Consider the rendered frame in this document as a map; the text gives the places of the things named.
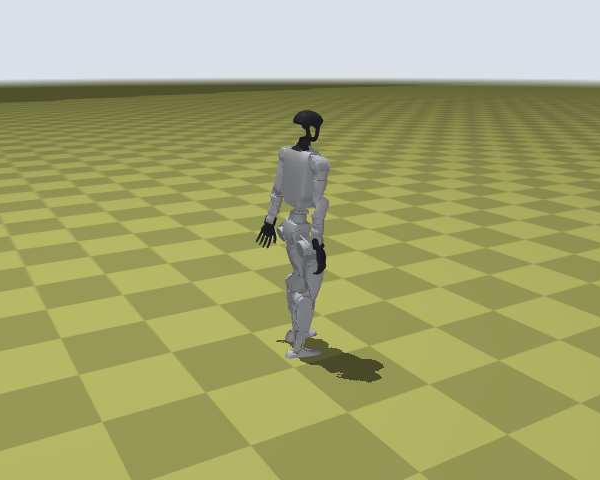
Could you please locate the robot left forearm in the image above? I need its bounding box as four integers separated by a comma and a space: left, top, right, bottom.
265, 186, 283, 225

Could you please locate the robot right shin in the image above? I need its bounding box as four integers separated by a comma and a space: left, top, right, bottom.
292, 296, 315, 354

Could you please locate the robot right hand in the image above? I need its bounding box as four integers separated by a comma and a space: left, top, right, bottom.
312, 238, 326, 274

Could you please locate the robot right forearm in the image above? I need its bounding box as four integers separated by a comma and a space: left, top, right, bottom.
310, 198, 329, 246

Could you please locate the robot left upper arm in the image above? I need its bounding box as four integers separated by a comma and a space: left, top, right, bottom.
274, 147, 288, 195

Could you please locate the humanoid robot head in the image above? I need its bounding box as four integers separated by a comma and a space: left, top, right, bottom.
291, 110, 323, 152

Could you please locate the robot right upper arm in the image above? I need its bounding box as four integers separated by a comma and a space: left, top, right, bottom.
310, 155, 330, 208

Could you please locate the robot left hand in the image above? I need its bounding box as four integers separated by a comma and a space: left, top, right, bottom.
256, 215, 277, 248

